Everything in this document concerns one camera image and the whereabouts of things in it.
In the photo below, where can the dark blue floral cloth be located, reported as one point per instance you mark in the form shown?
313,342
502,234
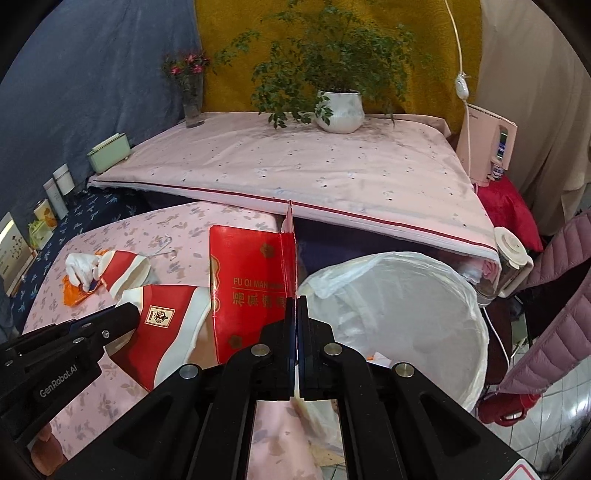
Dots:
87,217

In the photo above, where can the trash bin with white liner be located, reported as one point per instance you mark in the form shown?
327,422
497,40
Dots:
415,314

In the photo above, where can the red paper carton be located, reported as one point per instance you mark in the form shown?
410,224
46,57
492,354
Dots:
244,277

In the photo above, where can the red plastic container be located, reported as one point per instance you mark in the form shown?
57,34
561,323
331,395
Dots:
508,408

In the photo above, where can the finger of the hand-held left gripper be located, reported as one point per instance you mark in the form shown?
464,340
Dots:
115,323

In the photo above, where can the white jar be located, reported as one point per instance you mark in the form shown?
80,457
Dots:
63,180

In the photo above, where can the grey blue cloth backdrop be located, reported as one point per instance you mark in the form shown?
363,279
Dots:
92,69

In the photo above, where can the yellow blanket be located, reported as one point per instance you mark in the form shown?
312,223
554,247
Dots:
221,46

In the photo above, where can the small green box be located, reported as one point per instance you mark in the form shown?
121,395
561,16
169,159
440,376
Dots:
39,235

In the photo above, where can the glass vase with flowers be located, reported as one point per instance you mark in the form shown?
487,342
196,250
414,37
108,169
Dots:
194,113

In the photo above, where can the person's left hand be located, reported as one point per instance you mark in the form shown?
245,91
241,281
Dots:
46,450

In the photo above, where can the pale green box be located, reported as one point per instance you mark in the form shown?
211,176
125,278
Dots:
108,154

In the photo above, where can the red and white paper cup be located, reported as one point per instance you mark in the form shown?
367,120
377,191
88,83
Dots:
122,267
171,341

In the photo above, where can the wooden picture frame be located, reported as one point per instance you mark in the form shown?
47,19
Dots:
14,254

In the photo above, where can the red cloth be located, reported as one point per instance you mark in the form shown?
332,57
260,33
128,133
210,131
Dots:
508,207

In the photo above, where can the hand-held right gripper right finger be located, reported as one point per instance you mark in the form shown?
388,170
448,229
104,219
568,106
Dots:
392,415

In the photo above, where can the pink floral tablecloth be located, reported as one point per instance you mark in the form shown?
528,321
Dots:
184,230

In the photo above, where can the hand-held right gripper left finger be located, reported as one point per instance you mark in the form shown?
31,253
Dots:
217,415

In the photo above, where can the small orange print box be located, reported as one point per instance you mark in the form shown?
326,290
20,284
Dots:
45,213

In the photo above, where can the beige curtain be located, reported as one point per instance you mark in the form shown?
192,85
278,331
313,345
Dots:
545,115

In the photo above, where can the potted green plant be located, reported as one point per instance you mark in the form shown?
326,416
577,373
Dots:
339,110

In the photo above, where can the white blender jug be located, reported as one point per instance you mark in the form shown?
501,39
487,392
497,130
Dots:
508,258

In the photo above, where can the white glove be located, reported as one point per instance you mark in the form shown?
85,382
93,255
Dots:
78,270

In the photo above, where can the orange plastic bag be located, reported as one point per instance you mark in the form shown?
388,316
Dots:
74,297

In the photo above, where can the pink down jacket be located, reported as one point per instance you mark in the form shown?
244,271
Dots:
554,323

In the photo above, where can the pink water appliance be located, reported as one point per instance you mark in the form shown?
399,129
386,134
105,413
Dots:
485,143

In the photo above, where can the white tube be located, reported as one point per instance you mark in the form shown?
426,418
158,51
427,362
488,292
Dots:
55,198

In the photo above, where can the pink dotted cloth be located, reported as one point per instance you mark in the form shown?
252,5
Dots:
277,157

